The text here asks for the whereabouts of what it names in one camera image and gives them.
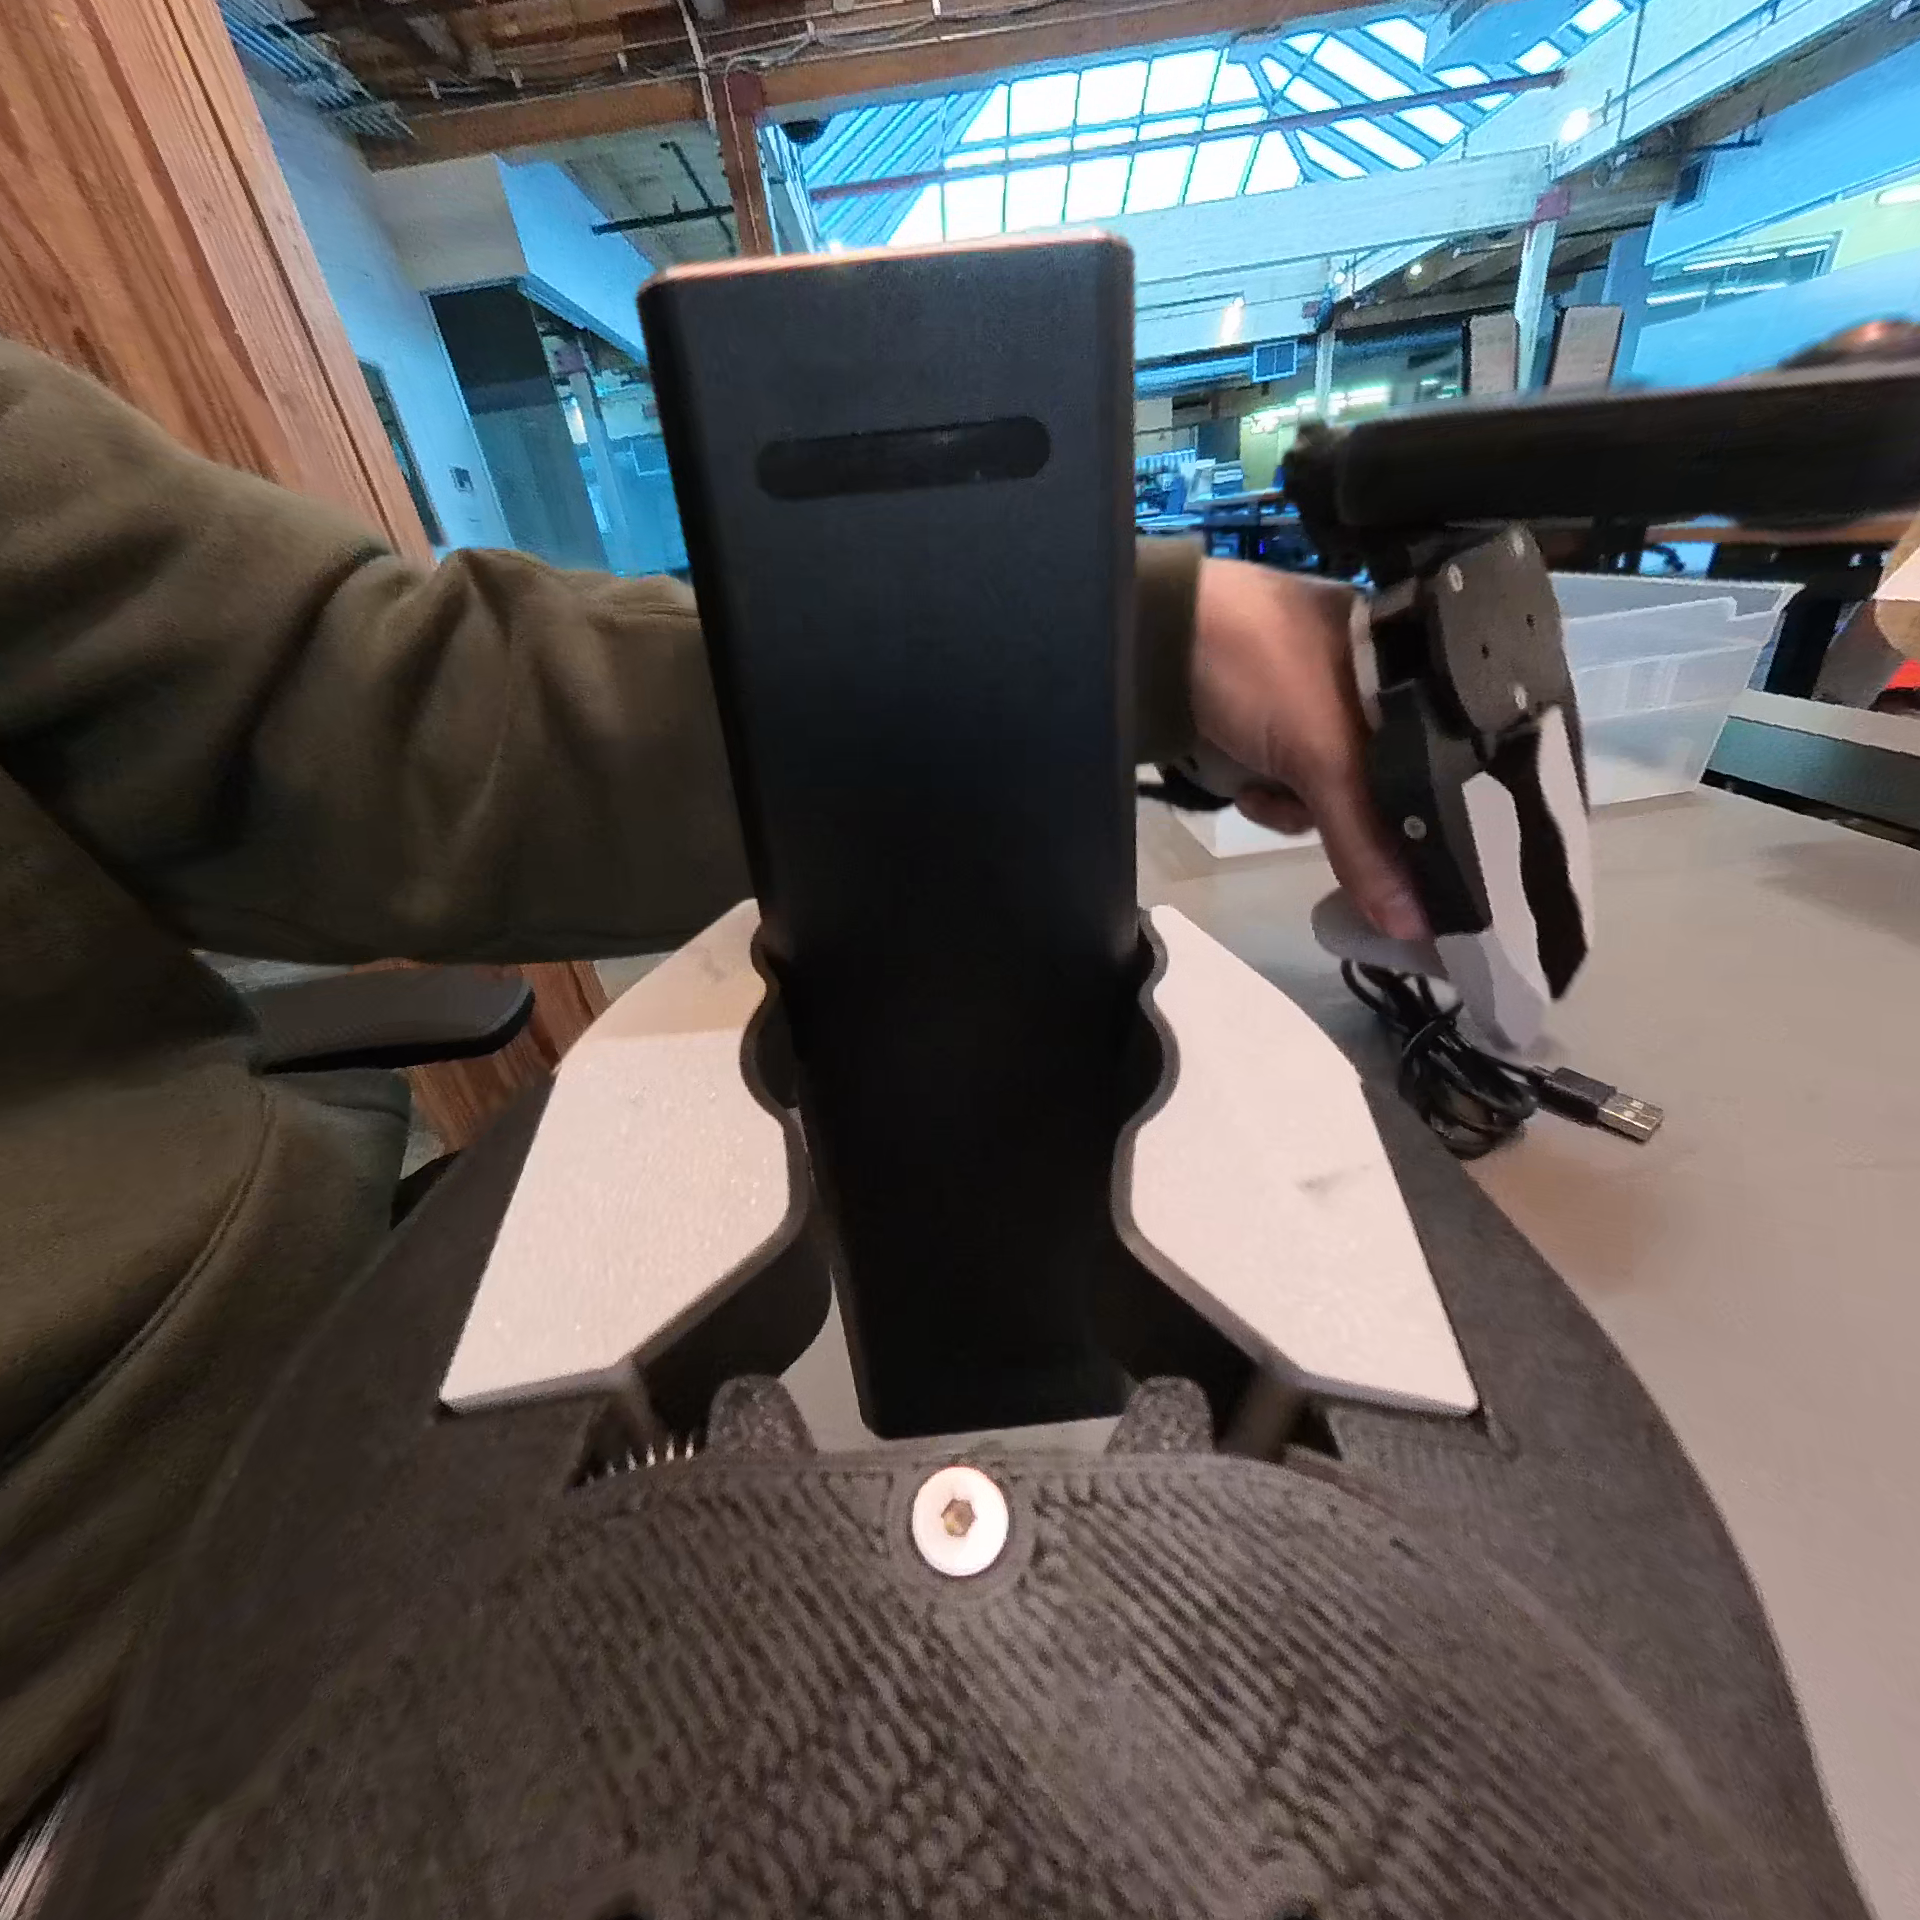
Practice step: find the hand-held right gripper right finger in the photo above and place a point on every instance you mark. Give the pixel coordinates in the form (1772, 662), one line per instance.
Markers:
(1290, 1214)

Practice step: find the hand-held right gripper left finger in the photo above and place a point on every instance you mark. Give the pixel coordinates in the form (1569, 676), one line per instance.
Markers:
(630, 1200)

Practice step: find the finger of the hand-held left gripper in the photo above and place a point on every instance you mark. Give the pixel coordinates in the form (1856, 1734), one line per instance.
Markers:
(1506, 839)
(1499, 983)

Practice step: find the person's olive sweater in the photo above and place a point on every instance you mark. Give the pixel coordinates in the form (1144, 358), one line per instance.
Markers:
(136, 1124)

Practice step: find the clear plastic bin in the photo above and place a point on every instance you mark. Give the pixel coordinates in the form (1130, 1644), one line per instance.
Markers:
(1650, 674)

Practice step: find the person's left hand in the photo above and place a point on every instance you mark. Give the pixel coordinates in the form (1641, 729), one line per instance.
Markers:
(1290, 704)

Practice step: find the black power bank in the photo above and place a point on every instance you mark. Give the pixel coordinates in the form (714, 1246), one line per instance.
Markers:
(900, 839)

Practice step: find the wooden pillar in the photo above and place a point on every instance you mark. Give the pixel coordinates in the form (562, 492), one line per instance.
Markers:
(120, 180)

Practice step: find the person's left forearm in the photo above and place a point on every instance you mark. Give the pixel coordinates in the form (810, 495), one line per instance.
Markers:
(556, 751)

